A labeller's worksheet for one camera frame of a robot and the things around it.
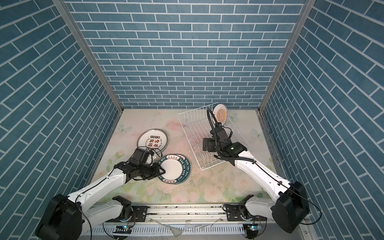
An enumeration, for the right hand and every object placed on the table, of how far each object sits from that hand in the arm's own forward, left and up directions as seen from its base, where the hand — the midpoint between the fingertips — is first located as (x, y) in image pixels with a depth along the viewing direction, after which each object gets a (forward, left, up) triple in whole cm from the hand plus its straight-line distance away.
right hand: (209, 139), depth 82 cm
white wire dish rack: (+23, +10, -16) cm, 30 cm away
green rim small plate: (-11, +19, -14) cm, 27 cm away
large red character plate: (+7, +36, -14) cm, 39 cm away
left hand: (-15, +25, -13) cm, 32 cm away
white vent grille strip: (-40, +16, -18) cm, 47 cm away
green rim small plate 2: (-11, +11, -15) cm, 22 cm away
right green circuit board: (-36, -24, -19) cm, 47 cm away
